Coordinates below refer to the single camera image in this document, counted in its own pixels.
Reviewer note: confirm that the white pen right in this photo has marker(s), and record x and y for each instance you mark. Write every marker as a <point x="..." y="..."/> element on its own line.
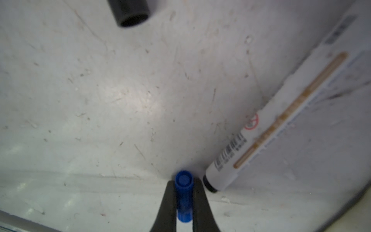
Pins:
<point x="336" y="53"/>

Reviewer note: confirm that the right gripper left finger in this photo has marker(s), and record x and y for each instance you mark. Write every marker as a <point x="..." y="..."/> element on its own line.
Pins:
<point x="167" y="213"/>

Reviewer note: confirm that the blue pen cap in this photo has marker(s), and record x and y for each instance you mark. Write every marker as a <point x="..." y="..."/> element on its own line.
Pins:
<point x="184" y="183"/>

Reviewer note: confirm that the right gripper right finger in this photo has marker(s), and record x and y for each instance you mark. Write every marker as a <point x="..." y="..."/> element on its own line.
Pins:
<point x="203" y="219"/>

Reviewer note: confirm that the black pen cap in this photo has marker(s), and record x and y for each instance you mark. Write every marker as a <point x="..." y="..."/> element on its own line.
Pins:
<point x="129" y="13"/>

